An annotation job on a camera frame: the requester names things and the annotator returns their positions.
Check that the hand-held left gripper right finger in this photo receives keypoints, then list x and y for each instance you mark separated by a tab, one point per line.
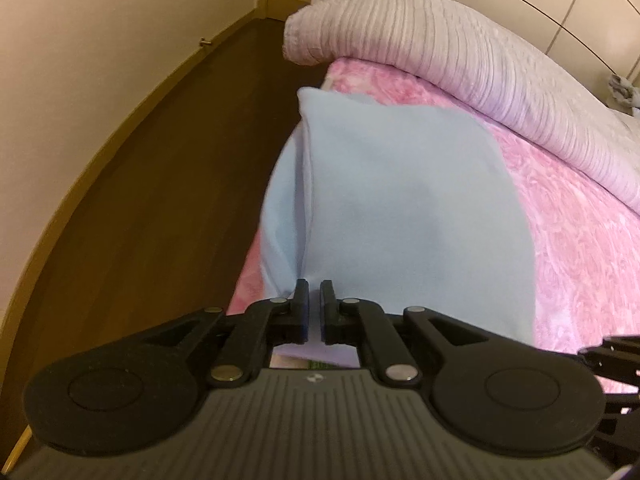
327	320

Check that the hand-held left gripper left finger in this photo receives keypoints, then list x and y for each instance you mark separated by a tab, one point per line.
301	320

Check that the grey striped duvet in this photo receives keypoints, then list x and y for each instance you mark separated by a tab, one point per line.
450	60

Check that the grey crumpled cloth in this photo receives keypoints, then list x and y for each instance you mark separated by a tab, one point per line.
622	89

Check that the pink floral bed sheet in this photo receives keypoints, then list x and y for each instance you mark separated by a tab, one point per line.
575	260

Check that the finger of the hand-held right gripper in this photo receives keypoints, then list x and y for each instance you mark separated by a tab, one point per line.
615	357

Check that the light blue sweater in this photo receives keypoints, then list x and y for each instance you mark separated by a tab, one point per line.
400	210

